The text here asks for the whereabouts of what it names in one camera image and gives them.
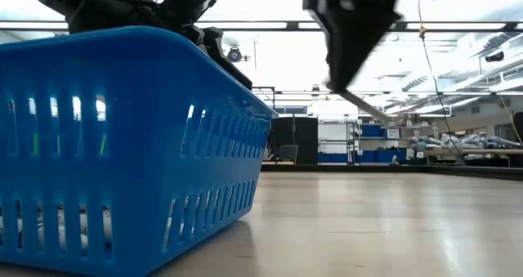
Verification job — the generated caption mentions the grey office chair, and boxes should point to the grey office chair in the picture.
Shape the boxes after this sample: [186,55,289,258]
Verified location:
[279,145,300,164]

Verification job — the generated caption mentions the blue plastic basket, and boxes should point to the blue plastic basket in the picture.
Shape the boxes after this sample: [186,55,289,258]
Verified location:
[0,25,279,277]

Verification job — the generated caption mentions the grey plastic-wrapped items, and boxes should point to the grey plastic-wrapped items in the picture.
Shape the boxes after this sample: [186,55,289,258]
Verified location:
[409,132,522,150]

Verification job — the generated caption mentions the black overhead rig beam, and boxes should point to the black overhead rig beam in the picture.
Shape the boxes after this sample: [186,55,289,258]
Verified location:
[0,20,523,34]

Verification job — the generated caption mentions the blue storage bin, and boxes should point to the blue storage bin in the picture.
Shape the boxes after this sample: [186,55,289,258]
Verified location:
[318,152,349,164]
[353,149,408,164]
[360,124,387,139]

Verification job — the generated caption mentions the wooden workbench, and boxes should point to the wooden workbench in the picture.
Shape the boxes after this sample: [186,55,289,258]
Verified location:
[424,147,523,157]

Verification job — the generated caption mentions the silver ventilation duct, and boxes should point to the silver ventilation duct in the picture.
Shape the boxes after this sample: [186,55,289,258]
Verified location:
[402,31,523,92]

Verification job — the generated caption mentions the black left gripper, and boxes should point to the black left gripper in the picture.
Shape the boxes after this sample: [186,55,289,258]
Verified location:
[65,0,254,92]

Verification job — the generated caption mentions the black aluminium table frame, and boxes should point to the black aluminium table frame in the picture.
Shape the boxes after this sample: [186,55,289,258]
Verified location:
[261,163,523,182]

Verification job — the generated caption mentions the black panel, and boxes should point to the black panel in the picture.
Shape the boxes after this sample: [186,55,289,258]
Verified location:
[271,116,320,166]

